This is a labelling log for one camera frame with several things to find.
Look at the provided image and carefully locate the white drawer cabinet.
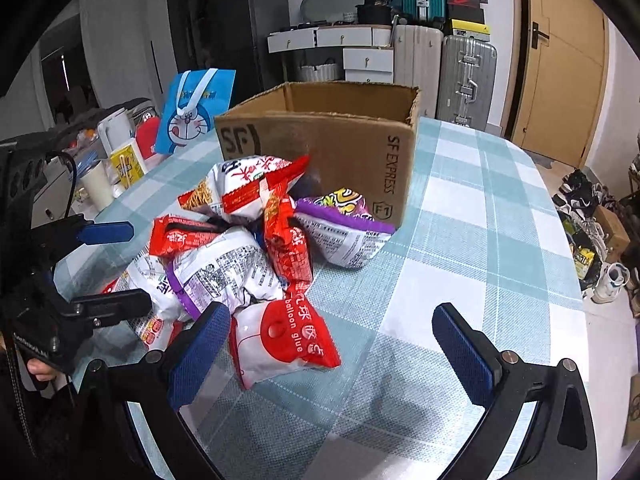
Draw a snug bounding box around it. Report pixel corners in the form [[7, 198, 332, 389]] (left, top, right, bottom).
[[266, 25, 396, 83]]

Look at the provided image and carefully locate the white cup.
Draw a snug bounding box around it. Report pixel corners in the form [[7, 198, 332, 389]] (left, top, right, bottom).
[[80, 167, 116, 211]]

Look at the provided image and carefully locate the white sneaker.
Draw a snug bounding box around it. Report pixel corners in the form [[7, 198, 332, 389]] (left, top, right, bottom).
[[592, 262, 632, 305]]

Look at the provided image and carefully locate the white snack packet purple edge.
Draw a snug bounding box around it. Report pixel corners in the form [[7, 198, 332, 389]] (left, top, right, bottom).
[[165, 227, 286, 321]]

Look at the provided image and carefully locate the grey oval frame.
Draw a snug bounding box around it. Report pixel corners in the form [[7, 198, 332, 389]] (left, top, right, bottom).
[[302, 0, 368, 26]]

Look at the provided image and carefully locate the white red noodle snack packet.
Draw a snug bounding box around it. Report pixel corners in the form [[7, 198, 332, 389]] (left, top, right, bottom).
[[102, 252, 191, 351], [178, 155, 312, 221]]

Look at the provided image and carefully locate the brown cardboard box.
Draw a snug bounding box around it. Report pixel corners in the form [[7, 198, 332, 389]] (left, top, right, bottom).
[[214, 81, 422, 228]]

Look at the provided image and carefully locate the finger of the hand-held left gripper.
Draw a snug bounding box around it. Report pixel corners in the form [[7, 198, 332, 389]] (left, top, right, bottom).
[[50, 215, 135, 262], [60, 287, 153, 332]]

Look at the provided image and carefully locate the person's left hand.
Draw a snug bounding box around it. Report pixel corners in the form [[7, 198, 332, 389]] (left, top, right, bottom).
[[25, 357, 58, 383]]

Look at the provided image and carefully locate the pile of dark shoes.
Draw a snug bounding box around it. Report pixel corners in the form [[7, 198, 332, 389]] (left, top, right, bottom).
[[552, 157, 640, 311]]

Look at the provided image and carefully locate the wooden door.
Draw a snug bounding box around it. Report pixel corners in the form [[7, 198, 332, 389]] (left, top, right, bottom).
[[510, 0, 608, 171]]

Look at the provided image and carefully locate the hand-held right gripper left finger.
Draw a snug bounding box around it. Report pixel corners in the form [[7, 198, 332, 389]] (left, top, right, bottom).
[[75, 301, 233, 480]]

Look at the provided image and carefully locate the dark refrigerator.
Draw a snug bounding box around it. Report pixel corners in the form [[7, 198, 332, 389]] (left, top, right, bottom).
[[207, 0, 291, 106]]

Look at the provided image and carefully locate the small cardboard box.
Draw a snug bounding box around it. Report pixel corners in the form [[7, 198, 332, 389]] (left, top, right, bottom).
[[592, 205, 632, 263]]

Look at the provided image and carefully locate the beige suitcase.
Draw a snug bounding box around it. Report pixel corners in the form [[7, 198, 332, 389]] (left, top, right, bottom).
[[392, 22, 445, 121]]

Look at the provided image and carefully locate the red white balloon snack packet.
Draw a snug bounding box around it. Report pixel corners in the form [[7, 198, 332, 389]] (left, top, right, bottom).
[[229, 285, 342, 391]]

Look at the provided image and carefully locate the black cable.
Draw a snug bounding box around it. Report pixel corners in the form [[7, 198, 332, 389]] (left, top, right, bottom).
[[45, 151, 78, 218]]

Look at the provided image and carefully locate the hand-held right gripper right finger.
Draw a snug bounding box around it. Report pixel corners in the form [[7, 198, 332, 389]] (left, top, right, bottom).
[[432, 302, 598, 480]]

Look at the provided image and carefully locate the black yellow box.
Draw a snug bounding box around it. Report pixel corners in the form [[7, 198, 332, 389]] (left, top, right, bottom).
[[447, 19, 490, 43]]

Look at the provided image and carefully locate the blue cartoon tote bag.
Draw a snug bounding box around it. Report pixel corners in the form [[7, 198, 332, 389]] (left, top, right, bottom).
[[154, 67, 236, 156]]

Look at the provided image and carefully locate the black pot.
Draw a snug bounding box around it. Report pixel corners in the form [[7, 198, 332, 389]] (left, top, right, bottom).
[[356, 4, 393, 26]]

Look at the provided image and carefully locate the yellow packet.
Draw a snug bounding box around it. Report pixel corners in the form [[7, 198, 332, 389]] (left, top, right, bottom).
[[110, 142, 146, 190]]

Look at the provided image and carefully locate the white jug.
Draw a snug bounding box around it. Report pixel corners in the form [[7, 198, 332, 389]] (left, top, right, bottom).
[[97, 107, 138, 158]]

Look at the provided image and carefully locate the woven basket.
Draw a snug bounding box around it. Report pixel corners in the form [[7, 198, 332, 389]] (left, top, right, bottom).
[[292, 60, 346, 83]]

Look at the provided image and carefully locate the silver suitcase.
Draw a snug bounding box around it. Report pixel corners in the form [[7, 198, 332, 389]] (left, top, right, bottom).
[[436, 35, 498, 128]]

